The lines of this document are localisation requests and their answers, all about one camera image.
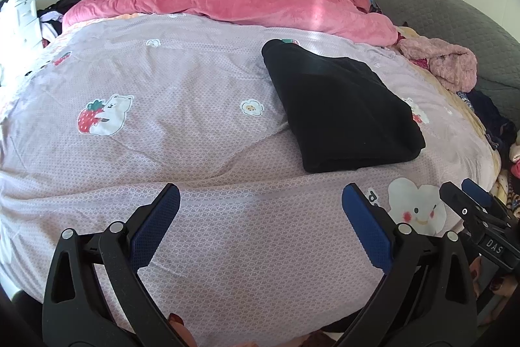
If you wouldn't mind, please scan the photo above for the person's left hand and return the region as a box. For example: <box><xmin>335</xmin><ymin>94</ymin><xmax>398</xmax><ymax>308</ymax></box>
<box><xmin>167</xmin><ymin>312</ymin><xmax>198</xmax><ymax>347</ymax></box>

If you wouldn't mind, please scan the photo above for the lilac printed bedsheet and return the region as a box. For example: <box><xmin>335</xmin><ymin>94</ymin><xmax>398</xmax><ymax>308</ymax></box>
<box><xmin>0</xmin><ymin>13</ymin><xmax>500</xmax><ymax>343</ymax></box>

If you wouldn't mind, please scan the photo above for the colourful clothes pile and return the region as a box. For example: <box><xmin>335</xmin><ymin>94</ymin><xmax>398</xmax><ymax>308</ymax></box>
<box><xmin>493</xmin><ymin>141</ymin><xmax>520</xmax><ymax>218</ymax></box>

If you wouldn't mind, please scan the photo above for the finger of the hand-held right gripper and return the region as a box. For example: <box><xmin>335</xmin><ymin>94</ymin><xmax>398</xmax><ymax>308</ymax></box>
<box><xmin>461</xmin><ymin>178</ymin><xmax>516</xmax><ymax>226</ymax></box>
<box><xmin>439</xmin><ymin>181</ymin><xmax>495</xmax><ymax>240</ymax></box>

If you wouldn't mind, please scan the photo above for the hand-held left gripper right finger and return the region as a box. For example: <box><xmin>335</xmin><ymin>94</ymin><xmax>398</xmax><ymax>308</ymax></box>
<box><xmin>335</xmin><ymin>183</ymin><xmax>478</xmax><ymax>347</ymax></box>

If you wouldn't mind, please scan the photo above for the person's right hand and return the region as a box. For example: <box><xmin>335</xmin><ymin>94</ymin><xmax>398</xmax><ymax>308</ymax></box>
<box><xmin>467</xmin><ymin>249</ymin><xmax>520</xmax><ymax>307</ymax></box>

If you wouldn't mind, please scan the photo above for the pink fluffy garment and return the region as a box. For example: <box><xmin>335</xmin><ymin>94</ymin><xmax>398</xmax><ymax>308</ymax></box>
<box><xmin>397</xmin><ymin>37</ymin><xmax>478</xmax><ymax>91</ymax></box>

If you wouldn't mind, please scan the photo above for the black sweater with orange cuffs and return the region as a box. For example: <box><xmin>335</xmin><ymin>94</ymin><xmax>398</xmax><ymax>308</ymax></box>
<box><xmin>261</xmin><ymin>39</ymin><xmax>426</xmax><ymax>174</ymax></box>

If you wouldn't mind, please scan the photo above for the pink duvet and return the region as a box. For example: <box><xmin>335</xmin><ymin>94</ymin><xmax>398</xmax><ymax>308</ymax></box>
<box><xmin>62</xmin><ymin>0</ymin><xmax>399</xmax><ymax>47</ymax></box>

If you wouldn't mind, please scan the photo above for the white drawer cabinet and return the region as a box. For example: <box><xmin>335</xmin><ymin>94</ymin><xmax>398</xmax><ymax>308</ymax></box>
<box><xmin>0</xmin><ymin>0</ymin><xmax>42</xmax><ymax>59</ymax></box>

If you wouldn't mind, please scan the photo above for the dark clothes pile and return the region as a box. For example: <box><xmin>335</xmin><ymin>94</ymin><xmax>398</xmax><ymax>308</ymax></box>
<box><xmin>36</xmin><ymin>0</ymin><xmax>87</xmax><ymax>43</ymax></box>

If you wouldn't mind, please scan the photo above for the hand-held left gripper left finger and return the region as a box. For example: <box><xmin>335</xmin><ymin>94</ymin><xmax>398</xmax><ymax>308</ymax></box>
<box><xmin>41</xmin><ymin>182</ymin><xmax>183</xmax><ymax>347</ymax></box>

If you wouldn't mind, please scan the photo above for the grey quilted headboard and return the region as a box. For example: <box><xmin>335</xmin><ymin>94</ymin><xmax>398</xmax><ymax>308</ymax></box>
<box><xmin>351</xmin><ymin>0</ymin><xmax>520</xmax><ymax>120</ymax></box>

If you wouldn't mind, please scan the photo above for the navy garment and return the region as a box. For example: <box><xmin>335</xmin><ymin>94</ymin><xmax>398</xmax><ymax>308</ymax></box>
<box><xmin>463</xmin><ymin>89</ymin><xmax>518</xmax><ymax>153</ymax></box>

